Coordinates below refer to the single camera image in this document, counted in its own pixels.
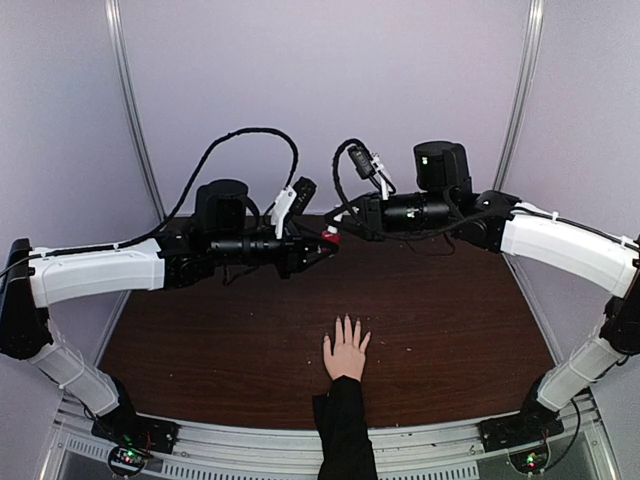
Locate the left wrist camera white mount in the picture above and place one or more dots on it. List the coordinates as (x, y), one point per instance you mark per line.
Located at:
(291, 201)

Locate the left round circuit board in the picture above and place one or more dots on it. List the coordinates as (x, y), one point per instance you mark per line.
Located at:
(127, 462)

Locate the right round circuit board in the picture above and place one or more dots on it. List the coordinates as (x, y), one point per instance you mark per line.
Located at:
(530, 461)

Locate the red nail polish bottle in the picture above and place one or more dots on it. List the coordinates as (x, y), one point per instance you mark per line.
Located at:
(333, 237)

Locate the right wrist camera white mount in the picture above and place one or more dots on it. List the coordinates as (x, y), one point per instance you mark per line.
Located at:
(370, 168)

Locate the left aluminium corner post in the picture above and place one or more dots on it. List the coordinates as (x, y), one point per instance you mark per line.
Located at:
(118, 42)

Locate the round circuit board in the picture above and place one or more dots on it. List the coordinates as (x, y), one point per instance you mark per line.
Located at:
(127, 462)
(530, 461)

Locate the right aluminium corner post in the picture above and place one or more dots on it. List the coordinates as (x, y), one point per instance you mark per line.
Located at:
(527, 69)

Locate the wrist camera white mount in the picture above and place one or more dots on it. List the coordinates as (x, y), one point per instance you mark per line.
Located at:
(370, 168)
(291, 201)

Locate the mannequin hand with long nails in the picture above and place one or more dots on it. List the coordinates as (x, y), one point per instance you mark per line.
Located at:
(344, 355)

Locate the aluminium corner post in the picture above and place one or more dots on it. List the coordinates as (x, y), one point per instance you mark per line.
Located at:
(118, 42)
(527, 69)

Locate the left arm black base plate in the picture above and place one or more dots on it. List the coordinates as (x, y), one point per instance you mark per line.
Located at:
(143, 433)

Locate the black sleeved forearm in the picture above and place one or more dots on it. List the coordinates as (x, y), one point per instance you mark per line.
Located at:
(340, 421)

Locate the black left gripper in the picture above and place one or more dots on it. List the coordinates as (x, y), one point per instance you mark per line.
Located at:
(295, 250)

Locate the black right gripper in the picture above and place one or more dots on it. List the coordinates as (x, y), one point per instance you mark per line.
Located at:
(370, 211)

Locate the aluminium front frame rail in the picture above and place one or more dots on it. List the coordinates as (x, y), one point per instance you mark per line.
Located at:
(439, 451)

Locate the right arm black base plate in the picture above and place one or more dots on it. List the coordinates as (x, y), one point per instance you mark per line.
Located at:
(511, 431)

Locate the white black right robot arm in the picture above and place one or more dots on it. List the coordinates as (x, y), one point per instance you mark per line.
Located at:
(446, 204)

